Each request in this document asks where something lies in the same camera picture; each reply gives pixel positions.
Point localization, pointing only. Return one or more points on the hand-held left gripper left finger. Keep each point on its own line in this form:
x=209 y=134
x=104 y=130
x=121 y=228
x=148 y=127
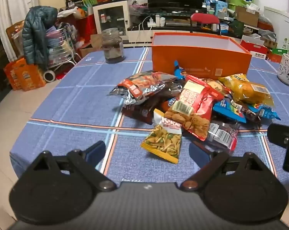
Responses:
x=96 y=149

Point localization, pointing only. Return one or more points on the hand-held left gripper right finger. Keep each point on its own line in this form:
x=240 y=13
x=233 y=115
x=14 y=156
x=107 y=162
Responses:
x=198 y=154

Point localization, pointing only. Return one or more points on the blue cookie packet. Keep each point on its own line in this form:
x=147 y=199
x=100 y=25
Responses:
x=227 y=110
x=266 y=113

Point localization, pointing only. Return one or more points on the clear red barcode packet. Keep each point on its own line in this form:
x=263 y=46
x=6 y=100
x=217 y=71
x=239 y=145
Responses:
x=221 y=134

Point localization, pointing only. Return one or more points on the yellow green snack packet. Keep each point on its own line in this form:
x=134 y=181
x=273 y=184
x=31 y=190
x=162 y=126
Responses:
x=163 y=141

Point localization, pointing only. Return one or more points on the brown chocolate bar packet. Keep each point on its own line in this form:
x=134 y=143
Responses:
x=246 y=112

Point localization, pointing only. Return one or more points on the dark brown snack packet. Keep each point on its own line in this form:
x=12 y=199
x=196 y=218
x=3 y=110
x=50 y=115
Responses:
x=139 y=111

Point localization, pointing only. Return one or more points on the rice cracker packet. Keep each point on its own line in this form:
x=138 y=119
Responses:
x=215 y=84

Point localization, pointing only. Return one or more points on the silver red snack packet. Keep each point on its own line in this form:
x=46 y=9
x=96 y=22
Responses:
x=139 y=83

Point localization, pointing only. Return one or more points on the orange cookie packet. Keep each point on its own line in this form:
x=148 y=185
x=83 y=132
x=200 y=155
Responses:
x=179 y=73

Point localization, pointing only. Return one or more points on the orange cardboard box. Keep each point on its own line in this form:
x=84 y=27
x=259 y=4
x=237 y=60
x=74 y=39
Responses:
x=194 y=57

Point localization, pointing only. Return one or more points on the blue checked tablecloth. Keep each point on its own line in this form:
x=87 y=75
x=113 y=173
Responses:
x=75 y=105

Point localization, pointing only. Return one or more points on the white patterned cup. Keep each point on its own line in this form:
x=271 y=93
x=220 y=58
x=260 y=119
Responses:
x=288 y=69

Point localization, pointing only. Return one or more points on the red white gift box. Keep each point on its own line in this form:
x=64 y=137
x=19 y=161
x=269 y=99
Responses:
x=254 y=49

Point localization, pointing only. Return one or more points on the orange paper bag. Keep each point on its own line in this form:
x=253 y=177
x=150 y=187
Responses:
x=30 y=76
x=9 y=74

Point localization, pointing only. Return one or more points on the glass jar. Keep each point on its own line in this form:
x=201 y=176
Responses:
x=113 y=50

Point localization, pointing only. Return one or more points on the white chest freezer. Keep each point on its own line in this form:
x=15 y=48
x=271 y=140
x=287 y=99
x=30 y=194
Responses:
x=278 y=26

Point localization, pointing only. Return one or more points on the brown cardboard box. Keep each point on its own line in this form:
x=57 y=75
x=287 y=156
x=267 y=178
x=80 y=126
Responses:
x=246 y=16

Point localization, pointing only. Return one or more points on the dark puffer jacket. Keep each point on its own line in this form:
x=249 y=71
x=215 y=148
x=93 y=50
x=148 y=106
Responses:
x=36 y=36

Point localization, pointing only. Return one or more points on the white glass-door cabinet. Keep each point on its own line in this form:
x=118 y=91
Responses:
x=111 y=16

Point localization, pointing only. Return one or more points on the red chair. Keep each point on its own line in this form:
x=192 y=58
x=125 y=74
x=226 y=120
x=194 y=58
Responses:
x=204 y=18

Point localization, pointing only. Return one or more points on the blue white carton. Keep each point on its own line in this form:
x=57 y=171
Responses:
x=221 y=6

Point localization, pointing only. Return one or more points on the white curtain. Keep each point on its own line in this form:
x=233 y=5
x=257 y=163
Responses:
x=5 y=9

